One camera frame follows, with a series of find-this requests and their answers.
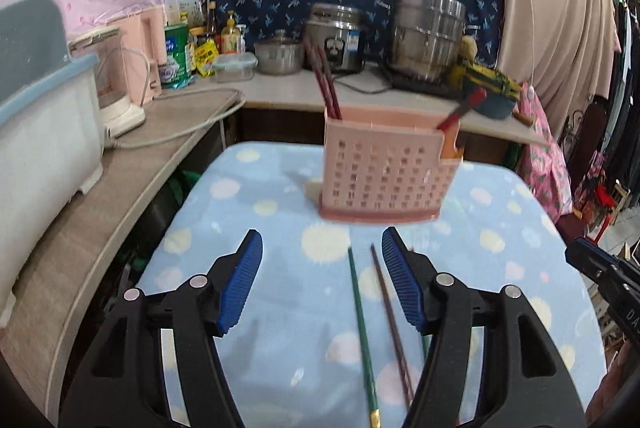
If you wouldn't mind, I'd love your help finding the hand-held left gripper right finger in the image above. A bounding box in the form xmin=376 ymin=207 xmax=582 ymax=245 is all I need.
xmin=381 ymin=227 xmax=586 ymax=428

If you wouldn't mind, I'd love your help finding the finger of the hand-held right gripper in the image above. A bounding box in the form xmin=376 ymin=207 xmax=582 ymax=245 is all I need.
xmin=564 ymin=237 xmax=627 ymax=285

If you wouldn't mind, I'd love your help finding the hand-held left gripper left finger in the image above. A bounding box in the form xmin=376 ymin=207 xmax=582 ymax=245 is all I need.
xmin=60 ymin=230 xmax=264 ymax=428

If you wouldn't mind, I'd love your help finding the brown chopstick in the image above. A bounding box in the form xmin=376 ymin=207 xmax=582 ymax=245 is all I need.
xmin=369 ymin=244 xmax=417 ymax=407

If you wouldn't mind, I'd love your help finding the pink plastic utensil holder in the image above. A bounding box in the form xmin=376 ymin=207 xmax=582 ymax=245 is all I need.
xmin=306 ymin=105 xmax=466 ymax=224

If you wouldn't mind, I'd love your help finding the red chopstick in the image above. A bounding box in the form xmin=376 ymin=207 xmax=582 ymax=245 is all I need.
xmin=436 ymin=88 xmax=487 ymax=130

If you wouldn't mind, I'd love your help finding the dark maroon chopstick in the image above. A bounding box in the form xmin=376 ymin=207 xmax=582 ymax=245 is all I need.
xmin=316 ymin=45 xmax=344 ymax=119
xmin=305 ymin=38 xmax=338 ymax=119

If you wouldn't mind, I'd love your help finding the blue printed tablecloth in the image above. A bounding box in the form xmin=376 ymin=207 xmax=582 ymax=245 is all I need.
xmin=135 ymin=143 xmax=609 ymax=428

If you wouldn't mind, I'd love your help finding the pink floral cloth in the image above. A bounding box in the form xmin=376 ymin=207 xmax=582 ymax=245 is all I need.
xmin=514 ymin=82 xmax=574 ymax=225

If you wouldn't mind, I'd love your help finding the wooden counter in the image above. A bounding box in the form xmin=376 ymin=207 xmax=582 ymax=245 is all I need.
xmin=0 ymin=66 xmax=552 ymax=425

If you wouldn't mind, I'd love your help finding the blue basin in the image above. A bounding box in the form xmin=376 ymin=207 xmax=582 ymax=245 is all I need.
xmin=464 ymin=72 xmax=524 ymax=121

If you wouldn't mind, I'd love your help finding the black induction cooker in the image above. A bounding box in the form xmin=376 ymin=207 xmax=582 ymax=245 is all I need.
xmin=379 ymin=62 xmax=466 ymax=96

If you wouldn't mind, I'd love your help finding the clear food container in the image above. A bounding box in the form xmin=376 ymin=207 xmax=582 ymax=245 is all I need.
xmin=212 ymin=52 xmax=259 ymax=84

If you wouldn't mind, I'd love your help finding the white kitchen appliance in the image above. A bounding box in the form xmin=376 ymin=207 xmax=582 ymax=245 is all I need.
xmin=69 ymin=24 xmax=147 ymax=139

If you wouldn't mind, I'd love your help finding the yellow packet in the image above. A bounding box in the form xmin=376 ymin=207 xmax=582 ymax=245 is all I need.
xmin=193 ymin=42 xmax=221 ymax=76

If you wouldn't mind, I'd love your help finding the small steel pot with lid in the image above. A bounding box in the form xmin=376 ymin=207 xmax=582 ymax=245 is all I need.
xmin=253 ymin=28 xmax=306 ymax=76

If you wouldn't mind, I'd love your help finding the green tin can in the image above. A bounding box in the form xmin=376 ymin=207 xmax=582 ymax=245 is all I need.
xmin=158 ymin=23 xmax=196 ymax=90

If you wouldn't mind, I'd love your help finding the white bin with grey lid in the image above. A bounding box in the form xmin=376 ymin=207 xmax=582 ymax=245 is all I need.
xmin=0 ymin=0 xmax=106 ymax=330

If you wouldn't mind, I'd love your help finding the yellow pump bottle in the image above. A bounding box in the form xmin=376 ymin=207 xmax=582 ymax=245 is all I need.
xmin=220 ymin=10 xmax=242 ymax=55

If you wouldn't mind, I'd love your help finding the steel rice cooker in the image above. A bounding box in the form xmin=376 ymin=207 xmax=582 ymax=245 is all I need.
xmin=304 ymin=4 xmax=366 ymax=75

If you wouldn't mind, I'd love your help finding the large steel steamer pot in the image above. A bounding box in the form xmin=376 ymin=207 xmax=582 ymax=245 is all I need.
xmin=384 ymin=0 xmax=469 ymax=81

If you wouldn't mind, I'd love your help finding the pink kettle jug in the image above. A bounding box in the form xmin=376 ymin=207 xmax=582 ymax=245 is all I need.
xmin=117 ymin=4 xmax=166 ymax=101

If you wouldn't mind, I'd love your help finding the white green carton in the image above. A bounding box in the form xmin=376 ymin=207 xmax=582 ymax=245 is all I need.
xmin=164 ymin=0 xmax=206 ymax=29

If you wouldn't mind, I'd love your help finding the white power cable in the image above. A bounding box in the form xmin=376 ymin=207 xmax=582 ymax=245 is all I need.
xmin=106 ymin=86 xmax=247 ymax=152

